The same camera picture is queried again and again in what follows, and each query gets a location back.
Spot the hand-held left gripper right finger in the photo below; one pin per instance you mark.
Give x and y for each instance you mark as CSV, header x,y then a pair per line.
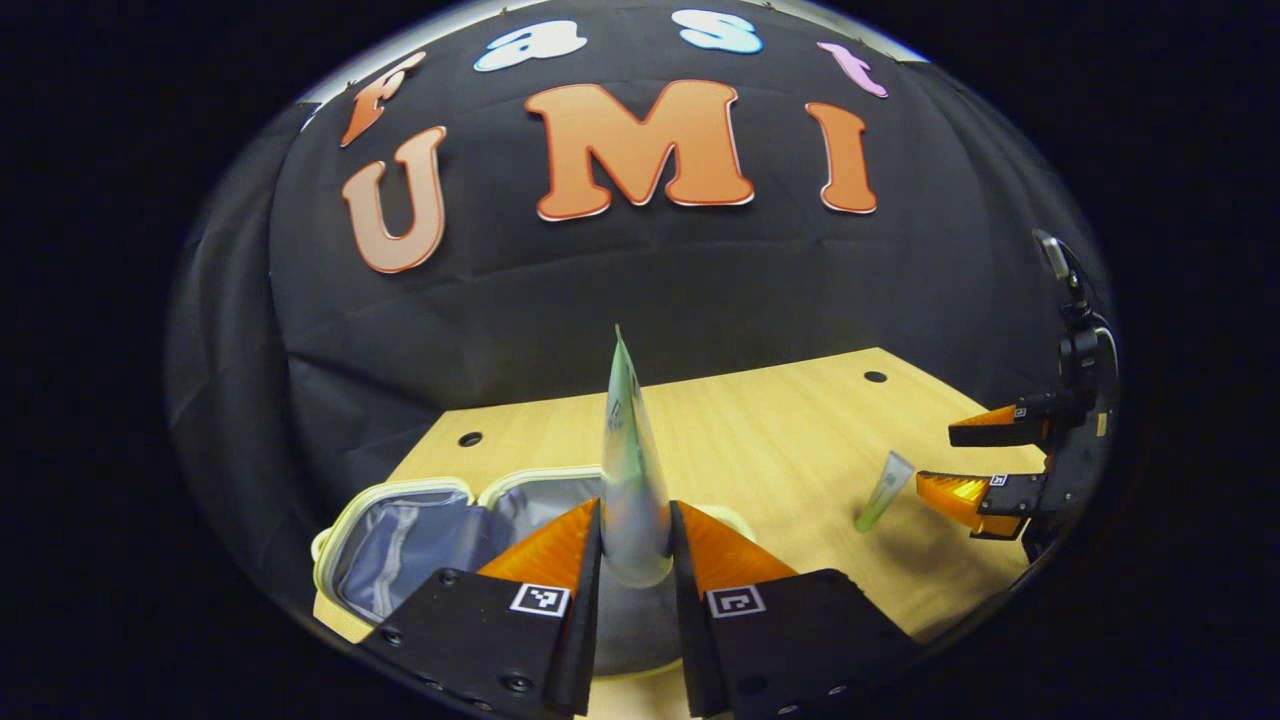
x,y
690,640

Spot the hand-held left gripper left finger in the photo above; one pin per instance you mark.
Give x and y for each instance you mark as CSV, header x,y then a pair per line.
x,y
580,640

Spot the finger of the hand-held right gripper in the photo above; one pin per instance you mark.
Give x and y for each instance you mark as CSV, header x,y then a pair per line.
x,y
1000,432
1015,495

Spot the clear green-capped tube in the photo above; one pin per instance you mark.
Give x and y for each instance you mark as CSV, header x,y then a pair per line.
x,y
885,490

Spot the white skin care tube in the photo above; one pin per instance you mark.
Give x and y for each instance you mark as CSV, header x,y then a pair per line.
x,y
635,480

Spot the cream small suitcase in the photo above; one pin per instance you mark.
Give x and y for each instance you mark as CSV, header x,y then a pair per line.
x,y
420,540

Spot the black backdrop cloth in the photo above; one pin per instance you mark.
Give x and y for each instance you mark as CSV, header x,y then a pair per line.
x,y
600,290

